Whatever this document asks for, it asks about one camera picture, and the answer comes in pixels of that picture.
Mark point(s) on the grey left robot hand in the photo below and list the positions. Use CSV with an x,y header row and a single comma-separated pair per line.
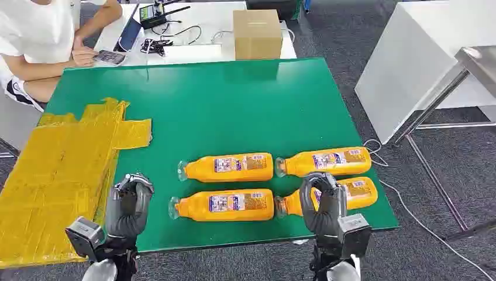
x,y
126,217

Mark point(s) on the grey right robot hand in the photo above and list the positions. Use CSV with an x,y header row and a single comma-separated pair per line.
x,y
323,217

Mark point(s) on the orange drink bottle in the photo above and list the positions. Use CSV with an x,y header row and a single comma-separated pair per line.
x,y
228,167
329,161
228,204
360,192

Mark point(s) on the yellow taped sheet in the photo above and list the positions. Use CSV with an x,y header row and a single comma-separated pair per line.
x,y
58,174

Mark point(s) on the green table mat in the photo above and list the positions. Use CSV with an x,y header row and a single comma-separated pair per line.
x,y
232,116

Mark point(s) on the smartphone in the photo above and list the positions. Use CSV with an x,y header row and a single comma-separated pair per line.
x,y
110,57

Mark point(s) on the person's hand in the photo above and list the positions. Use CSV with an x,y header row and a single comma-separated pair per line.
x,y
82,56

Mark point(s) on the white table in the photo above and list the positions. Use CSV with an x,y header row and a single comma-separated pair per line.
x,y
407,66

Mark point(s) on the flat white box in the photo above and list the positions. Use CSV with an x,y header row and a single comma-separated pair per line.
x,y
186,54

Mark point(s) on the brown cardboard box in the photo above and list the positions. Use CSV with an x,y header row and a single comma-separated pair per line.
x,y
257,37

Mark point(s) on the black device with antenna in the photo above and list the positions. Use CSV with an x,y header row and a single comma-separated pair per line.
x,y
153,15

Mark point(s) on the person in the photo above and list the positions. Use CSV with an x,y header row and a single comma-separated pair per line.
x,y
35,35

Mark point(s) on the white desk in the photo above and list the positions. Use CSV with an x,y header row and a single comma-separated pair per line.
x,y
209,17

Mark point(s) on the black crate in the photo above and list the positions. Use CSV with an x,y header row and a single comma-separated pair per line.
x,y
275,6

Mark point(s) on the steel bench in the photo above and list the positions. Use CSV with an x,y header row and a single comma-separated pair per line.
x,y
480,66

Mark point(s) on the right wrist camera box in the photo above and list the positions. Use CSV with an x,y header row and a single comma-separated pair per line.
x,y
354,234

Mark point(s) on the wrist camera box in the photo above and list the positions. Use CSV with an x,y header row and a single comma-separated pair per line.
x,y
354,234
83,235

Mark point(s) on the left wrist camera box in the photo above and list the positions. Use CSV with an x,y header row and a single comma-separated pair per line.
x,y
83,235

